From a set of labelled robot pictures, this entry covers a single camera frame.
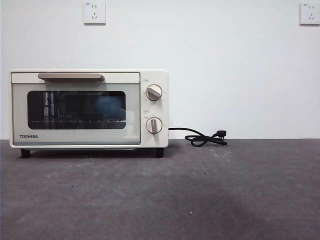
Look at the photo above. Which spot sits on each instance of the blue bowl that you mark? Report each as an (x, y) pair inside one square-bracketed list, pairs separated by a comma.
[(107, 107)]

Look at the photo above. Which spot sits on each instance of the oven knob with upright grip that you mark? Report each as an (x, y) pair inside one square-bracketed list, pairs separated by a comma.
[(153, 125)]

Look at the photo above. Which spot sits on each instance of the oven knob with slanted grip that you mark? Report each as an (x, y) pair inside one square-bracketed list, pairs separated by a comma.
[(153, 92)]

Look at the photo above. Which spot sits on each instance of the cream Toshiba toaster oven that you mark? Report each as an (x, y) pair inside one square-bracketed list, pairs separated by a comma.
[(153, 75)]

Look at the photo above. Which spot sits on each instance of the white wall socket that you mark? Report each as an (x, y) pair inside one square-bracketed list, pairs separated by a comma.
[(310, 13), (95, 12)]

